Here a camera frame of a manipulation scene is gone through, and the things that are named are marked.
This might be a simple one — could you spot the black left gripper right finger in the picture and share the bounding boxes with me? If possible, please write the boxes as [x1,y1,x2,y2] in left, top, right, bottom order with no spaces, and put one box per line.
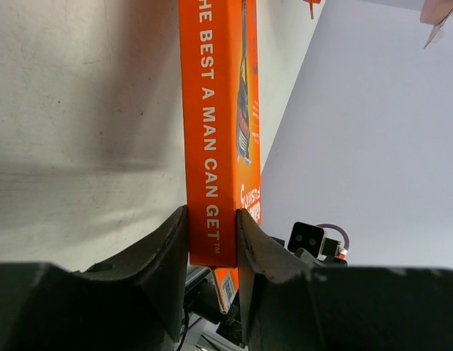
[236,209,453,350]

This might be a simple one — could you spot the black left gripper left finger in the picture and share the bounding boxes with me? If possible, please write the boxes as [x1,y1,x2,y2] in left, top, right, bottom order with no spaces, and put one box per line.
[0,206,188,350]

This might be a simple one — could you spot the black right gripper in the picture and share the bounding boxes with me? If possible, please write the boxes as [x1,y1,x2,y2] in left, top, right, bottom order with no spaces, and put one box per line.
[181,235,350,347]

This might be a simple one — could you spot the orange razor cartridge box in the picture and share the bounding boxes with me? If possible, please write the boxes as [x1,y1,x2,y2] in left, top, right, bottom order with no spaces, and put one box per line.
[304,0,321,20]

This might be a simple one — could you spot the orange Gillette Fusion box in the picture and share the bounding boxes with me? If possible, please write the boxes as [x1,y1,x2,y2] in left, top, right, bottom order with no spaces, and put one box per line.
[179,0,261,313]

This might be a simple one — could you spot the white Gillette pack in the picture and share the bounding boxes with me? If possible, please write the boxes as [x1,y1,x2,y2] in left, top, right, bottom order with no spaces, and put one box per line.
[419,0,453,48]

